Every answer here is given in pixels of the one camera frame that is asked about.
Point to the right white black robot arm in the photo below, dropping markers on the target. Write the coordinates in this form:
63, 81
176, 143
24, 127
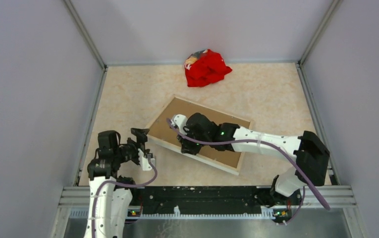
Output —
306, 153

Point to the brown frame backing board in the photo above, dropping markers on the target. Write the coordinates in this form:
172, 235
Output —
224, 133

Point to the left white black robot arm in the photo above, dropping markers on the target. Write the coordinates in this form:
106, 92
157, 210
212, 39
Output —
110, 193

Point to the light wooden picture frame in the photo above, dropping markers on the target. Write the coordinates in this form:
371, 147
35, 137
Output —
162, 135

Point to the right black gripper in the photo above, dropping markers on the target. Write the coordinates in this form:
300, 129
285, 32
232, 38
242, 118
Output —
187, 148

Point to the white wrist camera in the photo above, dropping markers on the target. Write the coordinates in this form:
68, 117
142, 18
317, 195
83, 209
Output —
179, 121
147, 160

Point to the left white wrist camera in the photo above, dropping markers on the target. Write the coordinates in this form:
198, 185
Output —
147, 160

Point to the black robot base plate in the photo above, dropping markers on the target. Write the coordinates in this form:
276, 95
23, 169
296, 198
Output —
210, 200

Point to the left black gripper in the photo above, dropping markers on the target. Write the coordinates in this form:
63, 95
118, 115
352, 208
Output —
141, 138

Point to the aluminium rail with cable duct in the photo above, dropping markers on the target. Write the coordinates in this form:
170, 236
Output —
309, 219

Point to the crumpled red cloth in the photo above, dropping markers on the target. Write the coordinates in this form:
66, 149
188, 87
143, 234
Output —
205, 67

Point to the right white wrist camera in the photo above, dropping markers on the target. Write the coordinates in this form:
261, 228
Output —
179, 121

